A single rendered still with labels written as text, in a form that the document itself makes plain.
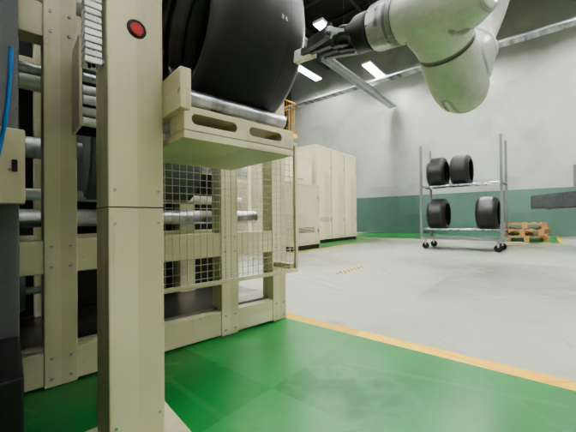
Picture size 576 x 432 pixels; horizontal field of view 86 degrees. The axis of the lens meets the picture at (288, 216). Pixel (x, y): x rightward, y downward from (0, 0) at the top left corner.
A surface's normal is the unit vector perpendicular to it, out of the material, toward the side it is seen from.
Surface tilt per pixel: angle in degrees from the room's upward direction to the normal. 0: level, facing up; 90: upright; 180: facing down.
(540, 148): 90
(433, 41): 155
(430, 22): 145
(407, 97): 90
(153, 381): 90
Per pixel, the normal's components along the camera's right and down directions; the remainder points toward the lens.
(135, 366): 0.67, -0.01
